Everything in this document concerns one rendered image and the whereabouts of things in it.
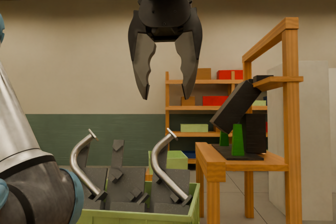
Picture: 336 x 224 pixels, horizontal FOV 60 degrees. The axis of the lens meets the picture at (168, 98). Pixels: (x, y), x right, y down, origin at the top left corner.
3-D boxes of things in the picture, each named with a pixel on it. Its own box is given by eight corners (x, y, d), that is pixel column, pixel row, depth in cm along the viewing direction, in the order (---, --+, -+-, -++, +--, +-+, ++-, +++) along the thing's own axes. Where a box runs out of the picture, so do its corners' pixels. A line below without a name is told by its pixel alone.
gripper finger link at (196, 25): (208, 58, 41) (194, -1, 41) (209, 56, 39) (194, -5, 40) (176, 67, 41) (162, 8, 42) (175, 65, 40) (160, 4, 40)
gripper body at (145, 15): (194, 44, 47) (194, -28, 48) (192, 29, 39) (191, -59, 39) (147, 46, 48) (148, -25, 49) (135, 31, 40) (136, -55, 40)
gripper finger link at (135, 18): (156, 67, 42) (169, 9, 42) (153, 65, 40) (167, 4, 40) (125, 61, 42) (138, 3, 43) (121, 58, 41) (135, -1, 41)
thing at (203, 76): (305, 172, 624) (302, 66, 636) (165, 171, 635) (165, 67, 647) (295, 167, 678) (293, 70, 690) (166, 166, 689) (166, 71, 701)
